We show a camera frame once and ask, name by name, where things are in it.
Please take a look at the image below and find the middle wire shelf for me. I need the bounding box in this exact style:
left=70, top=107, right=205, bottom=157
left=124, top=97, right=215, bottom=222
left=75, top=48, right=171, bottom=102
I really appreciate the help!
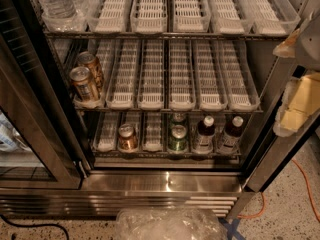
left=75, top=107, right=264, bottom=114

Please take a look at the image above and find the glass fridge door left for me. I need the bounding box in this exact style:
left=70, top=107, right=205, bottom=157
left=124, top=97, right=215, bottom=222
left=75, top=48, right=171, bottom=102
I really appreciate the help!
left=0, top=0, right=92, bottom=192

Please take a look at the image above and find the bottom wire shelf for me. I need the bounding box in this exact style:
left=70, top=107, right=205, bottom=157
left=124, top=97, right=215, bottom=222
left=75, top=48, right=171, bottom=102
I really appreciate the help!
left=93, top=150, right=241, bottom=160

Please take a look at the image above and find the steel fridge door right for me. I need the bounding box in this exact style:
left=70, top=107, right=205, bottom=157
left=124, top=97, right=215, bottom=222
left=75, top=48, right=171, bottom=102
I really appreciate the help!
left=246, top=70, right=320, bottom=192

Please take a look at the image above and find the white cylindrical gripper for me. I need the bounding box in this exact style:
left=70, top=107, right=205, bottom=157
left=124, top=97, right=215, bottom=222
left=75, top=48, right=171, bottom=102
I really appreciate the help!
left=273, top=13, right=320, bottom=137

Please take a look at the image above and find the clear water bottle front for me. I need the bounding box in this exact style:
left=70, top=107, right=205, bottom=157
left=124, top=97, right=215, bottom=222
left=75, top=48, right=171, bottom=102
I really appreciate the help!
left=38, top=0, right=76, bottom=19

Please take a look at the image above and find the green can rear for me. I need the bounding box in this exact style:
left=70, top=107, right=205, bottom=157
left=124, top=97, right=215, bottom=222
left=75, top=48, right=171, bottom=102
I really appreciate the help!
left=170, top=113, right=187, bottom=127

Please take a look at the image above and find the wire shelf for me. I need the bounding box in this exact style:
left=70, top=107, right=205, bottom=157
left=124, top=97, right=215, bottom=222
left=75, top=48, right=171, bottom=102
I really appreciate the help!
left=93, top=150, right=241, bottom=160
left=44, top=31, right=287, bottom=41
left=75, top=107, right=264, bottom=114

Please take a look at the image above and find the blue tape cross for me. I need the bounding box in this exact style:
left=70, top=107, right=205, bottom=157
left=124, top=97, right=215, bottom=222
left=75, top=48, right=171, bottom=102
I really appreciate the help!
left=219, top=218, right=246, bottom=240

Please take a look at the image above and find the green can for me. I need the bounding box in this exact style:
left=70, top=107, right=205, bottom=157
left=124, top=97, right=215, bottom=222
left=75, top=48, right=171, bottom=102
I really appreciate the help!
left=168, top=125, right=187, bottom=152
left=170, top=113, right=187, bottom=127

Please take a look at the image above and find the copper can bottom shelf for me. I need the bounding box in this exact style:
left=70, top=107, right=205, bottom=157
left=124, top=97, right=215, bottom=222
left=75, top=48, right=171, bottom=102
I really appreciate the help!
left=118, top=124, right=138, bottom=151

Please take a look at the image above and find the green can front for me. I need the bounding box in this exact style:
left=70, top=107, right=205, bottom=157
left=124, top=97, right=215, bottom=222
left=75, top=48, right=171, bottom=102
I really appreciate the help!
left=168, top=125, right=187, bottom=152

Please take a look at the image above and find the gold can shelf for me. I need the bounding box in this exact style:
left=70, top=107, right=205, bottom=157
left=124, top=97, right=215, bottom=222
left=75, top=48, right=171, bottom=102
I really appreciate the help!
left=69, top=66, right=99, bottom=101
left=77, top=51, right=104, bottom=92

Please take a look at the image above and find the shelf tray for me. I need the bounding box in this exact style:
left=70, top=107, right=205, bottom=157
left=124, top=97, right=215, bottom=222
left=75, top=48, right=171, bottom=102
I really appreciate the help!
left=172, top=0, right=211, bottom=33
left=189, top=113, right=216, bottom=156
left=87, top=0, right=132, bottom=33
left=241, top=0, right=300, bottom=37
left=137, top=40, right=164, bottom=110
left=93, top=112, right=120, bottom=152
left=142, top=112, right=163, bottom=152
left=73, top=40, right=116, bottom=108
left=192, top=40, right=228, bottom=111
left=130, top=0, right=168, bottom=34
left=208, top=0, right=254, bottom=35
left=117, top=112, right=141, bottom=153
left=106, top=40, right=140, bottom=110
left=42, top=0, right=89, bottom=32
left=214, top=113, right=246, bottom=156
left=169, top=40, right=196, bottom=111
left=218, top=41, right=260, bottom=112
left=168, top=113, right=188, bottom=154

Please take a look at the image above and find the dark bottle white cap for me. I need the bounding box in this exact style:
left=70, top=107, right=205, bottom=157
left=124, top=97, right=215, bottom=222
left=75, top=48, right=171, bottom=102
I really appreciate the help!
left=192, top=115, right=216, bottom=154
left=215, top=115, right=245, bottom=155

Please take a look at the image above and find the gold can rear middle shelf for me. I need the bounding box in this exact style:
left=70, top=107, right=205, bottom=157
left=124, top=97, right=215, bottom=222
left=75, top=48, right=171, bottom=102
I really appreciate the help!
left=77, top=51, right=104, bottom=92

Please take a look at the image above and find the steel fridge base grille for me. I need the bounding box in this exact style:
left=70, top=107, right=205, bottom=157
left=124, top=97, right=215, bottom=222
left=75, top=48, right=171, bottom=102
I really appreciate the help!
left=0, top=171, right=255, bottom=218

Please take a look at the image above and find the orange cable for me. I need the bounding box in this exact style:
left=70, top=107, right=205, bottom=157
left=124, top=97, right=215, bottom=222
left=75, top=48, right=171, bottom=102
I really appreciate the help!
left=237, top=158, right=320, bottom=224

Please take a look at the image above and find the top wire shelf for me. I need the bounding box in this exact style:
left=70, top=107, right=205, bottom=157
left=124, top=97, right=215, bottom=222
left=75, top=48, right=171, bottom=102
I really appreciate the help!
left=44, top=31, right=287, bottom=41

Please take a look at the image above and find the gold can front middle shelf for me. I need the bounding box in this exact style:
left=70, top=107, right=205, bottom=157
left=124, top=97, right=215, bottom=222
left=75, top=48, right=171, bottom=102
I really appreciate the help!
left=69, top=66, right=99, bottom=101

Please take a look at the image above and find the clear plastic bag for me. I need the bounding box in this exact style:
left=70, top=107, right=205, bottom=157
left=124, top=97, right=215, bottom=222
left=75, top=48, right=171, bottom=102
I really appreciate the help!
left=116, top=208, right=227, bottom=240

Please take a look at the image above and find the black cable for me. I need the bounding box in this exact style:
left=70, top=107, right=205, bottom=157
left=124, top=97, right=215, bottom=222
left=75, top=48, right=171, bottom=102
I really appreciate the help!
left=0, top=214, right=70, bottom=240

